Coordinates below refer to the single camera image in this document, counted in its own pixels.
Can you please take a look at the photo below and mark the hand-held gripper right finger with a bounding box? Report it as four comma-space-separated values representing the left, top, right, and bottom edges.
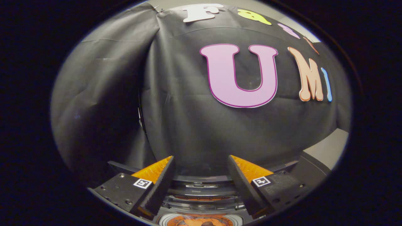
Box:
227, 155, 310, 219

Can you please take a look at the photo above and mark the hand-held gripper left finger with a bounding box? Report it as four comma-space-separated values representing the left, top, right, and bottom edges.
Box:
89, 156, 176, 220

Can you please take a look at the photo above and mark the dark grey washing machine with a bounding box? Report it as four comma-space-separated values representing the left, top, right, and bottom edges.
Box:
107, 152, 332, 226

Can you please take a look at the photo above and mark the yellow shirt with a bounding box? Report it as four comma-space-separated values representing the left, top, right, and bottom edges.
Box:
166, 215, 234, 226

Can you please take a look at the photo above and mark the black backdrop cloth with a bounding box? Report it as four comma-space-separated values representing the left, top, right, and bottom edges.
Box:
50, 3, 352, 189

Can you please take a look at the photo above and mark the white cabinet with grey top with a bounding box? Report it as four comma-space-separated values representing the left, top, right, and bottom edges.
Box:
303, 128, 349, 170

